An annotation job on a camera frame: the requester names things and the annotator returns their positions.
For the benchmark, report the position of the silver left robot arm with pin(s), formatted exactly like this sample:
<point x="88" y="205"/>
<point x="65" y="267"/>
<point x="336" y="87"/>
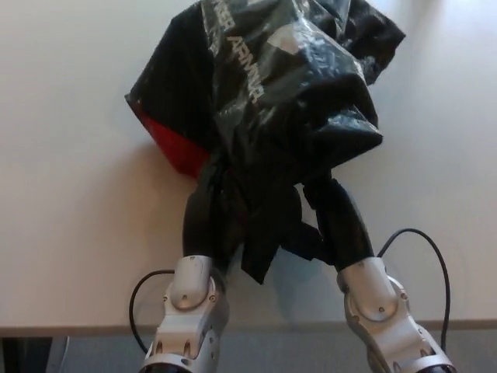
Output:
<point x="190" y="311"/>

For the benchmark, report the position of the dark object under desk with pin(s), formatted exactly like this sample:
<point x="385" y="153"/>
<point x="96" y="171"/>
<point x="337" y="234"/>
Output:
<point x="23" y="357"/>

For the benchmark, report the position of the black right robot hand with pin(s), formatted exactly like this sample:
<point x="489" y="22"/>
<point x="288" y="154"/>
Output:
<point x="343" y="229"/>

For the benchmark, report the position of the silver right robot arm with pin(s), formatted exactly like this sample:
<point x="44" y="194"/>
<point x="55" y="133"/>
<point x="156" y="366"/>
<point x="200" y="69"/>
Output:
<point x="384" y="311"/>

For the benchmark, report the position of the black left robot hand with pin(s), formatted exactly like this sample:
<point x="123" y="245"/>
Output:
<point x="196" y="229"/>

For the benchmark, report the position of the black and red plastic bag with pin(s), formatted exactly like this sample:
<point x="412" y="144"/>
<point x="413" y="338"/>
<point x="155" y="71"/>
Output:
<point x="279" y="116"/>

